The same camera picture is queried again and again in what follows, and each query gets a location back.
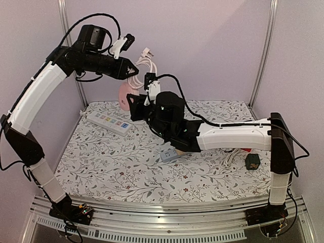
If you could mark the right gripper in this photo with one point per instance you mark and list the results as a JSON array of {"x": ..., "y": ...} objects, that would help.
[{"x": 141, "y": 110}]

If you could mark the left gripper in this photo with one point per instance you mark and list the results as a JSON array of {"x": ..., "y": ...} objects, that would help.
[{"x": 124, "y": 73}]

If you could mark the white multi-switch power strip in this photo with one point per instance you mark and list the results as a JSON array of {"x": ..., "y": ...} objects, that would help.
[{"x": 109, "y": 123}]

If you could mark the blue-grey power strip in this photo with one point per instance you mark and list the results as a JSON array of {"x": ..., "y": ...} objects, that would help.
[{"x": 169, "y": 155}]

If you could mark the beige cube socket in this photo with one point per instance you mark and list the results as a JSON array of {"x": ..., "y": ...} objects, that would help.
[{"x": 179, "y": 152}]

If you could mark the red cube socket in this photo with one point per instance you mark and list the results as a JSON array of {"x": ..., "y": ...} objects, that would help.
[{"x": 246, "y": 149}]

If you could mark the pink round power strip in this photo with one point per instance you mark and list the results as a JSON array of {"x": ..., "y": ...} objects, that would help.
[{"x": 125, "y": 89}]

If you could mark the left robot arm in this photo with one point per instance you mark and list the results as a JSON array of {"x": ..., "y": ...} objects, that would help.
[{"x": 86, "y": 54}]

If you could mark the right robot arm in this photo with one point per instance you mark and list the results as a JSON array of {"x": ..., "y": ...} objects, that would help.
[{"x": 169, "y": 117}]

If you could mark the floral table mat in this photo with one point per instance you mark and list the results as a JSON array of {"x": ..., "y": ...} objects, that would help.
[{"x": 100, "y": 164}]

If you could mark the dark green cube socket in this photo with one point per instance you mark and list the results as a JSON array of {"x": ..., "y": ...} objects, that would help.
[{"x": 252, "y": 161}]

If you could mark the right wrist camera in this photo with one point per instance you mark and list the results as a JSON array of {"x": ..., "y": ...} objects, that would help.
[{"x": 151, "y": 87}]

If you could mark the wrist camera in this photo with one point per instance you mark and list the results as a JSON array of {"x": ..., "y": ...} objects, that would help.
[
  {"x": 122, "y": 44},
  {"x": 151, "y": 87}
]

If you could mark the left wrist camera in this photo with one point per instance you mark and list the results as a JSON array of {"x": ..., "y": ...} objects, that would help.
[{"x": 122, "y": 44}]

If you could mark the aluminium front rail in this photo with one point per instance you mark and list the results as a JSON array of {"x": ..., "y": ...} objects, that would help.
[{"x": 218, "y": 221}]

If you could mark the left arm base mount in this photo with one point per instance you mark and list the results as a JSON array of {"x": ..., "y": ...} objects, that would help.
[{"x": 64, "y": 210}]

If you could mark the right aluminium post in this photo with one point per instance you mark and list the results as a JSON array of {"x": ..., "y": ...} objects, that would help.
[{"x": 265, "y": 52}]

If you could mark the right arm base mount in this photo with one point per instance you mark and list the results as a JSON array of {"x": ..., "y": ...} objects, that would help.
[{"x": 265, "y": 214}]

